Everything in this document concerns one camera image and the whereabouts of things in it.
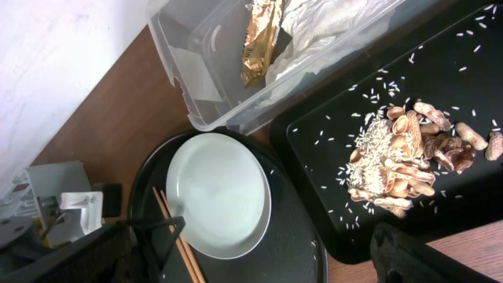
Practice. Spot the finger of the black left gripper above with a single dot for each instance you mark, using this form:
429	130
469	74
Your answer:
144	229

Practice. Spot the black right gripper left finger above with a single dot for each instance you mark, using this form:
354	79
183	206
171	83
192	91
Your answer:
101	256

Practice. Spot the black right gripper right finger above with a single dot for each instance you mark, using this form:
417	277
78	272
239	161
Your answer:
398	257

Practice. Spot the wooden chopstick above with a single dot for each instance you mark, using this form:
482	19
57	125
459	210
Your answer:
178	241
193	259

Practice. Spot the grey round plate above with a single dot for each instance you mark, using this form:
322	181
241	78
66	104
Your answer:
220	189

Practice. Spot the food scraps pile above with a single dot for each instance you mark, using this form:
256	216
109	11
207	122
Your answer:
399	152

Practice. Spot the grey plastic dishwasher rack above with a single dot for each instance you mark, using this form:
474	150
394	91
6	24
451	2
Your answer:
43	182

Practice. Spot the clear plastic waste bin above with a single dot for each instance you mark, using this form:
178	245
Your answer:
200	43

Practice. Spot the round black tray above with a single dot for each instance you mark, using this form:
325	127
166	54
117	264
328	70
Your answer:
291	250

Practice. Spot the black rectangular tray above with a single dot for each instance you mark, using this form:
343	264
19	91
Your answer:
453	62

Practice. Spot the gold foil wrapper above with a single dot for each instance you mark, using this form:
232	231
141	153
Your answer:
260	39

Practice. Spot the crumpled white tissue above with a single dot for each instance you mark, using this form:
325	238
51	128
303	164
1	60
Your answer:
314	24

